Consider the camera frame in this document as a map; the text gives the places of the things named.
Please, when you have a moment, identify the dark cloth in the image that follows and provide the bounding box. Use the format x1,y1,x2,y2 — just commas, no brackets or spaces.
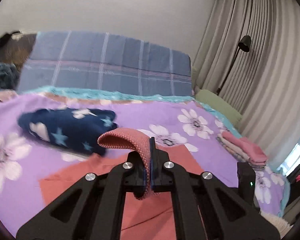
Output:
282,161,300,228

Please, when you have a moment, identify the coral knit garment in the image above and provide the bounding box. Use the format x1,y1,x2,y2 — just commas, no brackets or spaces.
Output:
39,127,208,240

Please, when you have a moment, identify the black strap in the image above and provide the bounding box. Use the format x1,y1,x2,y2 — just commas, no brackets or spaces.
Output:
0,31,21,53

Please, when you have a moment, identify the purple floral bedsheet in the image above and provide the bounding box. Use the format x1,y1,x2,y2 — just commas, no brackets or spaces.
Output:
0,91,290,238

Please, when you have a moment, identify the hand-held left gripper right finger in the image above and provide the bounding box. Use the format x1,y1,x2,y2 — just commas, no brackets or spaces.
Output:
149,137,282,240

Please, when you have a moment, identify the blue plaid pillow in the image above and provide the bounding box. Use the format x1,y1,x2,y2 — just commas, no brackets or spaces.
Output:
16,31,192,97

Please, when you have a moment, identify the navy star print garment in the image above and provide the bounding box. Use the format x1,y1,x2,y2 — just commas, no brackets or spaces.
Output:
17,107,118,156

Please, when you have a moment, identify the green pillow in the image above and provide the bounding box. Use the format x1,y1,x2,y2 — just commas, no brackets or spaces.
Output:
195,89,243,130

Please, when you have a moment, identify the black floor lamp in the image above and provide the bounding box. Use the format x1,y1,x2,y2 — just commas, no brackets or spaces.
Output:
216,35,252,95

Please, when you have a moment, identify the pink folded garment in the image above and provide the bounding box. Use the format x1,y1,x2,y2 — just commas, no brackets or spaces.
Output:
222,131,268,165

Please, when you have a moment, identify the pile of folded pastel clothes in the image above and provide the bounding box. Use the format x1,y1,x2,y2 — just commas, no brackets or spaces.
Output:
216,130,269,172

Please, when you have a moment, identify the dark brown patterned cushion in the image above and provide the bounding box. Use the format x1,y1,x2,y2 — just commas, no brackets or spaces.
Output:
0,34,37,68

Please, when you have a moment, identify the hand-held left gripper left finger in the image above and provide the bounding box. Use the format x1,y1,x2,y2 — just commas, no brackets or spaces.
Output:
16,152,148,240

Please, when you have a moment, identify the beige pleated curtain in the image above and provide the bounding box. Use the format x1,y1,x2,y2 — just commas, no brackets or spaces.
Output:
192,0,300,171

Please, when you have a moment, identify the teal fluffy blanket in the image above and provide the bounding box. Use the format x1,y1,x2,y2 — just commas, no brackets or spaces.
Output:
0,63,20,90

